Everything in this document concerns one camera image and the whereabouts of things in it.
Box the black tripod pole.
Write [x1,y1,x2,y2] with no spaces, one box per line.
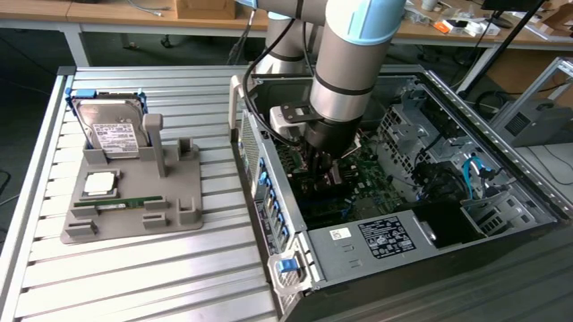
[456,0,551,98]

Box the black camera cable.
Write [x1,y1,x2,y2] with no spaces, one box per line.
[242,0,322,147]

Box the grey cable with plug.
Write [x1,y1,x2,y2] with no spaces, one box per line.
[127,0,174,16]

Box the graphics card with metal bracket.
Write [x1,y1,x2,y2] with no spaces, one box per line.
[293,174,357,204]

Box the grey plastic parts rack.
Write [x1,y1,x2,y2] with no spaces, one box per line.
[60,113,206,245]

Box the wooden desk white frame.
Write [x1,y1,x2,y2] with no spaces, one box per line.
[0,0,270,68]
[389,0,573,98]

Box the hard disk in blue bracket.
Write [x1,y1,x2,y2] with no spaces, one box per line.
[64,87,150,159]

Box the perforated metal drive cage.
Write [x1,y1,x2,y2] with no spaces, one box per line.
[378,102,452,162]

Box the black monitor stand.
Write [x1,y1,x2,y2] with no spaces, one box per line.
[481,0,515,28]

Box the black wire bundle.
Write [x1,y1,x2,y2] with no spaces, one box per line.
[412,160,466,202]

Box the green motherboard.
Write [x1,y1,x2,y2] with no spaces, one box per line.
[275,129,406,229]

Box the grey power supply unit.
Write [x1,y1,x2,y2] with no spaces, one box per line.
[306,209,438,282]

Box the blue case latch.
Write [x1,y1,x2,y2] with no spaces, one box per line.
[275,258,299,274]

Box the grey computer tower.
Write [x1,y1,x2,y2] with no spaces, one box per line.
[490,99,573,148]

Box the metal disk bay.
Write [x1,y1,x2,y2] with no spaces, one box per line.
[461,191,539,237]

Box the metal socket cover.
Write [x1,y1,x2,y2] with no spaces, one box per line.
[341,133,364,158]

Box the open black PC case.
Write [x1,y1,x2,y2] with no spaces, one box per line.
[229,65,573,322]

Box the brown cardboard box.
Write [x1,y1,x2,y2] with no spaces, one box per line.
[175,0,237,20]

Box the aluminium profile frame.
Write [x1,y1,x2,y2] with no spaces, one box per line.
[515,56,573,111]

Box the light blue SATA wire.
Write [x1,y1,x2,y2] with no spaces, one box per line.
[464,152,498,202]

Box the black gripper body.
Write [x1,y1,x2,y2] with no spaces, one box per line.
[303,115,365,159]

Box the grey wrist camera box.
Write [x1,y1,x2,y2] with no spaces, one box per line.
[270,103,318,137]

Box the black cable with connector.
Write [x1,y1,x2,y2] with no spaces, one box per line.
[226,8,259,65]

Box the green RAM stick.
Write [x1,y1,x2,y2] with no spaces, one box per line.
[74,196,163,209]

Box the white cardboard box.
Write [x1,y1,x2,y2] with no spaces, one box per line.
[465,21,501,37]

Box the silver CPU chip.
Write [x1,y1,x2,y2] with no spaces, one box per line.
[83,172,118,195]

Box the coiled black cable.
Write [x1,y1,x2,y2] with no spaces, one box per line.
[473,90,512,117]

